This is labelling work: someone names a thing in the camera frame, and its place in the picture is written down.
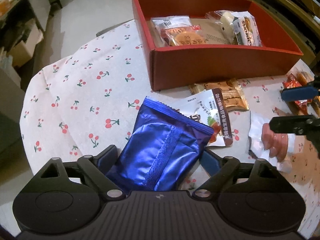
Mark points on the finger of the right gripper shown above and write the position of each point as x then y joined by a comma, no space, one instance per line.
298,93
295,124

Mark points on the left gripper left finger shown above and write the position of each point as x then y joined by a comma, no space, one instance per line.
106,159

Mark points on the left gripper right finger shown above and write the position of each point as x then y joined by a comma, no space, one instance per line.
211,162

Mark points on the vacuum packed pink sausages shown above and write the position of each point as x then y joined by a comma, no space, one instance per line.
276,148

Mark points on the shiny blue foil packet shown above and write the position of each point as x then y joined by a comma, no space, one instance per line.
163,148

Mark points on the white sandwich cracker packet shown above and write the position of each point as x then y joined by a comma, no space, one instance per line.
245,29

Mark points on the red meat floss cake packet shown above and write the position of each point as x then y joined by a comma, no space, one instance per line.
181,36

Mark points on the white silver snack packet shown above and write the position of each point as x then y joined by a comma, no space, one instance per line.
168,27

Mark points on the round pastry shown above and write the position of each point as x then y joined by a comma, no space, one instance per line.
223,19

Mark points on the red candy packet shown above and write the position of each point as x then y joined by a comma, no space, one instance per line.
302,105

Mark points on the brown pastry in wrapper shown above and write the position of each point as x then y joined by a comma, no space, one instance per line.
305,79

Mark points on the white jujube snack packet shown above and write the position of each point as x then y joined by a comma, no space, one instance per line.
208,107

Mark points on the gold coffee sachets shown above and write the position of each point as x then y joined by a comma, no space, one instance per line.
232,93

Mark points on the cherry print tablecloth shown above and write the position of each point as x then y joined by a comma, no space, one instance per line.
85,102

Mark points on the red cardboard box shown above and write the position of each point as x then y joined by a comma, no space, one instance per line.
178,66

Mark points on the white cardboard storage box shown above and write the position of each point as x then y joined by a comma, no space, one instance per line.
23,49

